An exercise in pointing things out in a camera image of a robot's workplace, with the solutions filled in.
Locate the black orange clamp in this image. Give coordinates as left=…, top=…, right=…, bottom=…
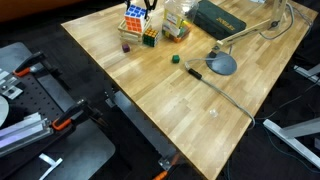
left=51, top=98, right=102, bottom=131
left=13, top=51, right=62, bottom=77

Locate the grey cable with black switch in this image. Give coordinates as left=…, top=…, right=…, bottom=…
left=184, top=54, right=257, bottom=130

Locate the grey metal frame leg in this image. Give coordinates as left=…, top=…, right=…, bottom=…
left=263, top=118, right=320, bottom=168

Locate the white bent metal strip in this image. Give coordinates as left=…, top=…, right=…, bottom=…
left=39, top=153, right=63, bottom=180

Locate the small black-edged Rubik's cube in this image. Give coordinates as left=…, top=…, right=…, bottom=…
left=143, top=28, right=159, bottom=47

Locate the bottom orange clamp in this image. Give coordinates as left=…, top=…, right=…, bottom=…
left=152, top=157, right=179, bottom=180

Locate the clear plastic jar with items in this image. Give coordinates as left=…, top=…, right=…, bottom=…
left=162, top=0, right=199, bottom=43

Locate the large white-edged Rubik's cube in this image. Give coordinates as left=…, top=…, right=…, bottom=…
left=124, top=5, right=146, bottom=33

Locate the upper black orange clamp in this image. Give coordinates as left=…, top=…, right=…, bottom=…
left=13, top=51, right=62, bottom=77

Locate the grey metal table bracket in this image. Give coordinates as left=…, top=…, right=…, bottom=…
left=106, top=92, right=177, bottom=171

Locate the green small cube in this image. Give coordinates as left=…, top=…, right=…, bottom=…
left=171, top=55, right=180, bottom=63

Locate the aluminium extrusion rail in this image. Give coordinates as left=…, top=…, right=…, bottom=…
left=0, top=113, right=53, bottom=157

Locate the lower black orange clamp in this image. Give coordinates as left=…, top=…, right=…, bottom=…
left=51, top=98, right=102, bottom=131

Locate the purple small cube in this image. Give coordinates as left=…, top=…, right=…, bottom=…
left=122, top=44, right=131, bottom=53

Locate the small clear plastic cap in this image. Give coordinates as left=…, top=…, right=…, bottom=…
left=209, top=109, right=219, bottom=118

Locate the dark green zip case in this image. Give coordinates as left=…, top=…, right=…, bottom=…
left=194, top=0, right=246, bottom=40

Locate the small metal bracket block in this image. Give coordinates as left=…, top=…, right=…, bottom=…
left=0, top=69, right=23, bottom=100

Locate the grey round lamp base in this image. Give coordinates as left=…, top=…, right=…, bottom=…
left=206, top=52, right=237, bottom=76

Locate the black perforated mounting board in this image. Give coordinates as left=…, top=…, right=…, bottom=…
left=0, top=75, right=74, bottom=133

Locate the wooden slatted box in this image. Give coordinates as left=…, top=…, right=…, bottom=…
left=118, top=17, right=151, bottom=43

